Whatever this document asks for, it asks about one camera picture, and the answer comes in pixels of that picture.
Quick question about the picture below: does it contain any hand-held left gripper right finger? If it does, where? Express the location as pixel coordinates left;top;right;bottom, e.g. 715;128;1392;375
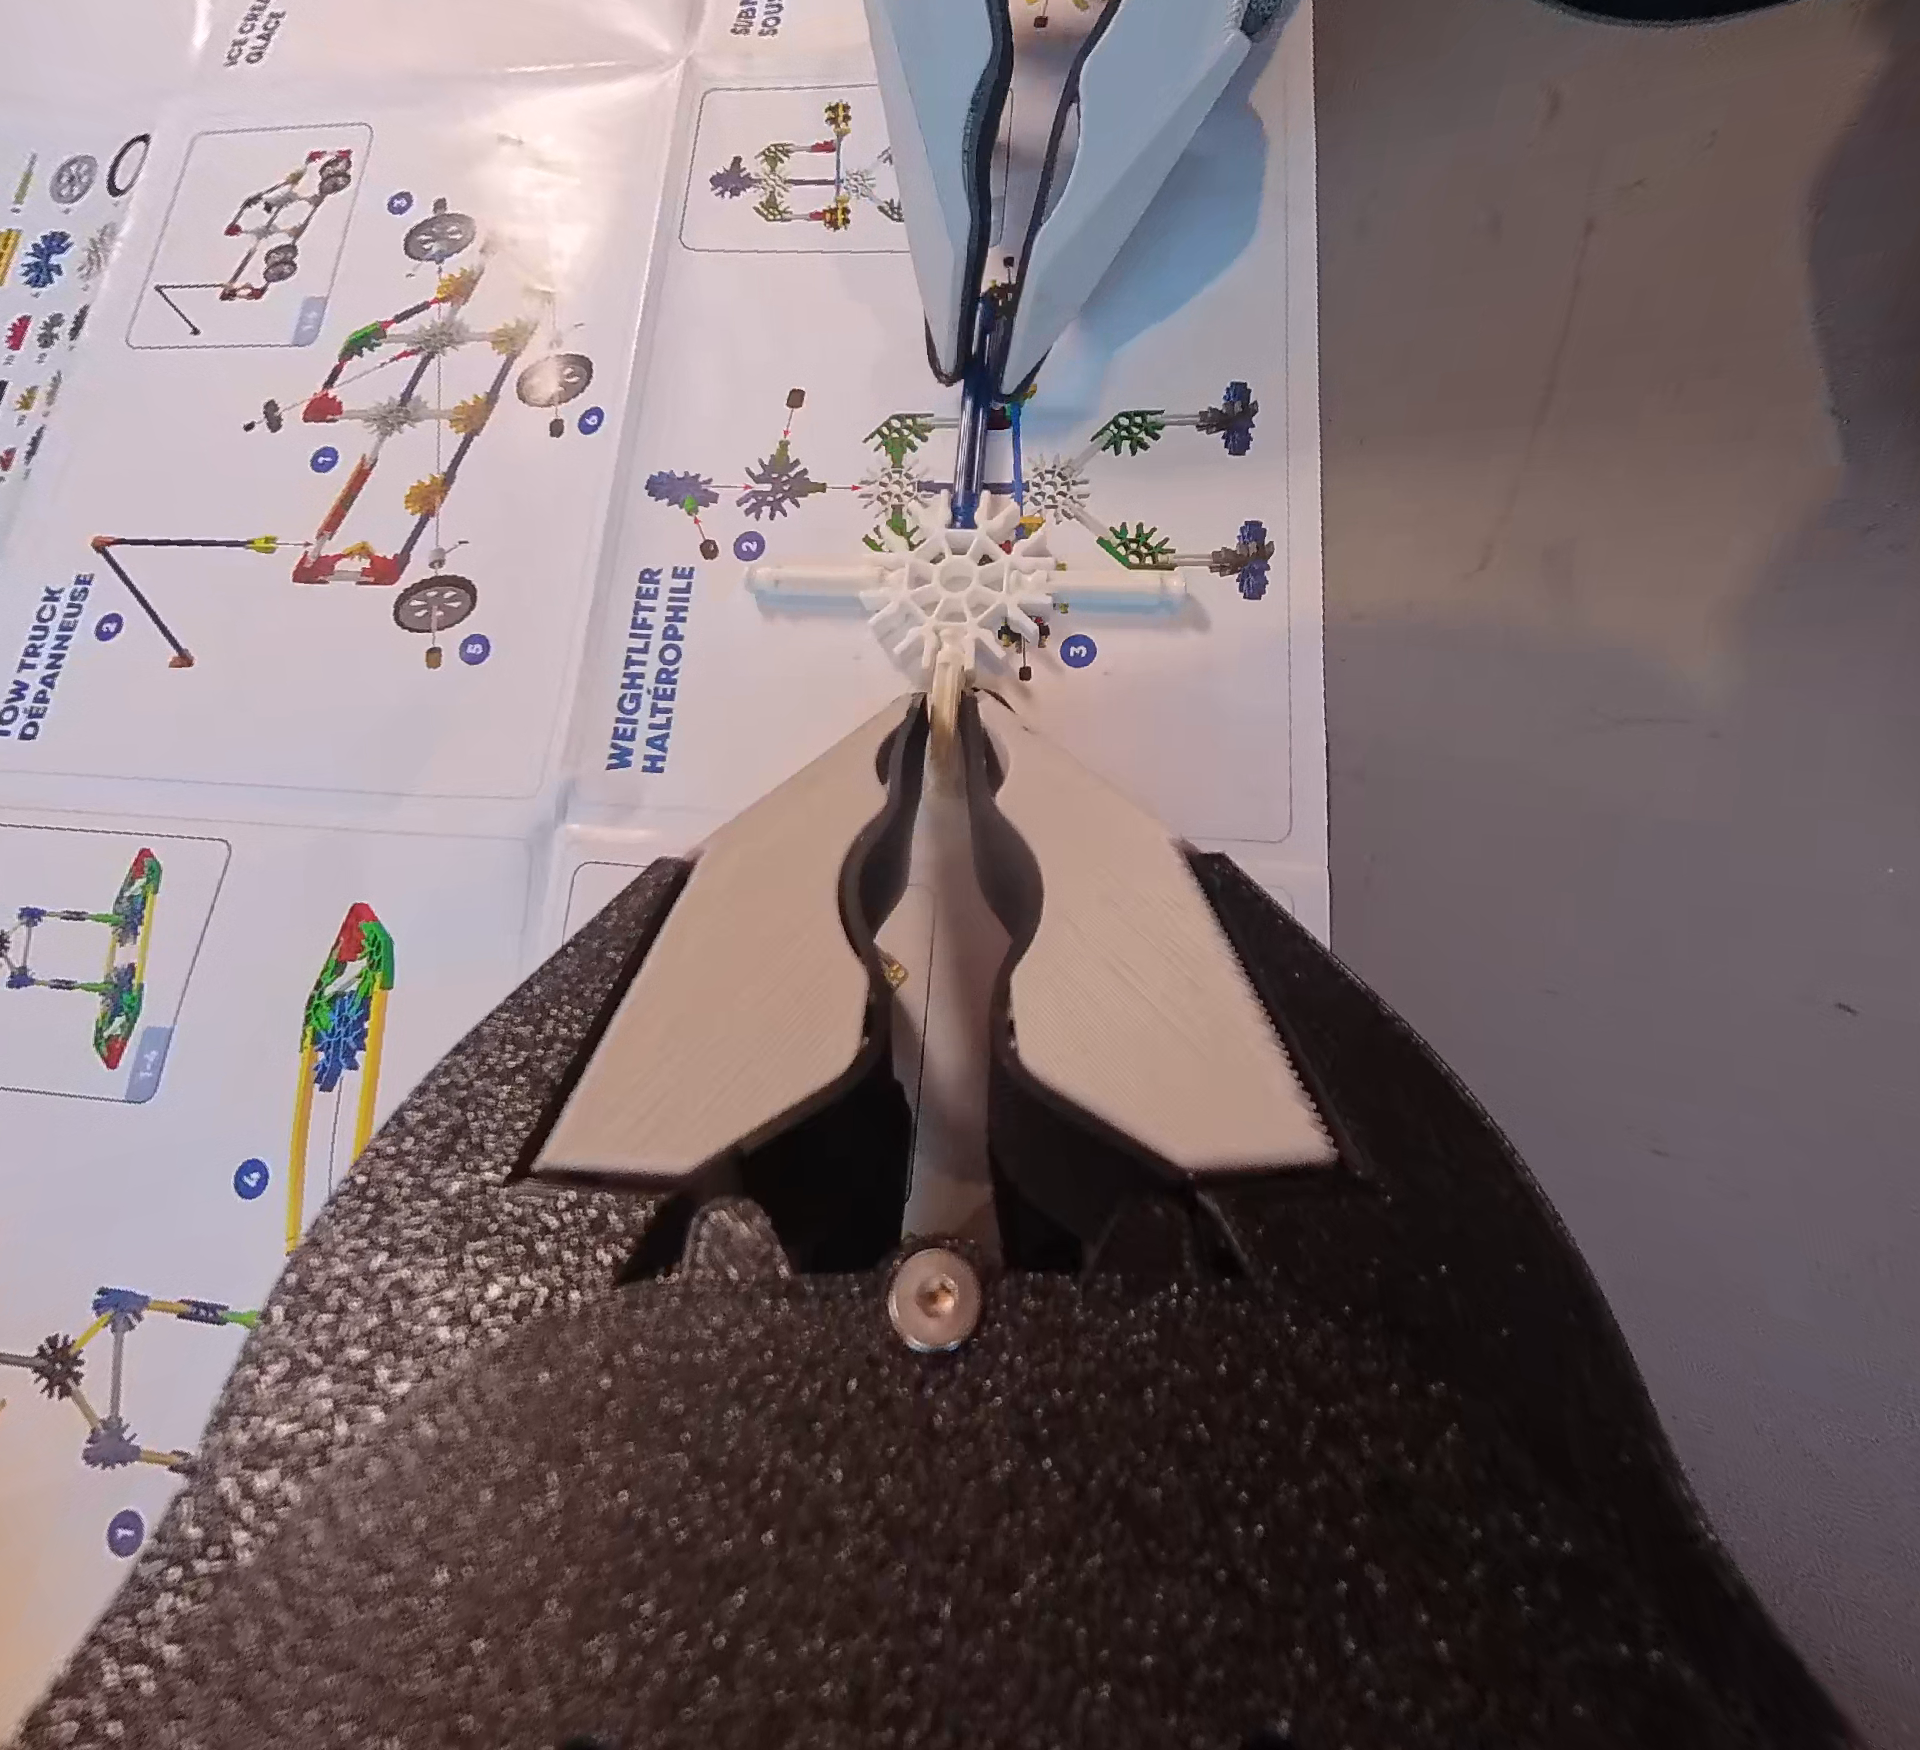
957;686;1337;1281

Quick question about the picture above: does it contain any white instruction sheet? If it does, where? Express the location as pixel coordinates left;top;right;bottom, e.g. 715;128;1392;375
0;0;1337;1611

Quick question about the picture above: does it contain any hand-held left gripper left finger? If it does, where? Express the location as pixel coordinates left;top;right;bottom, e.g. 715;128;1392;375
533;695;937;1281

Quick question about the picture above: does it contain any long blue rod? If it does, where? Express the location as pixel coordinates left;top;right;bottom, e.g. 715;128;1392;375
950;276;1005;535

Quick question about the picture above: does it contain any white snowflake connector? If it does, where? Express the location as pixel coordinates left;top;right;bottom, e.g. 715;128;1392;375
861;496;1063;675

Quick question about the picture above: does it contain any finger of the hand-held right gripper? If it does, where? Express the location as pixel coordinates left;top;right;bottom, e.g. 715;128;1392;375
848;0;1013;387
998;0;1307;387

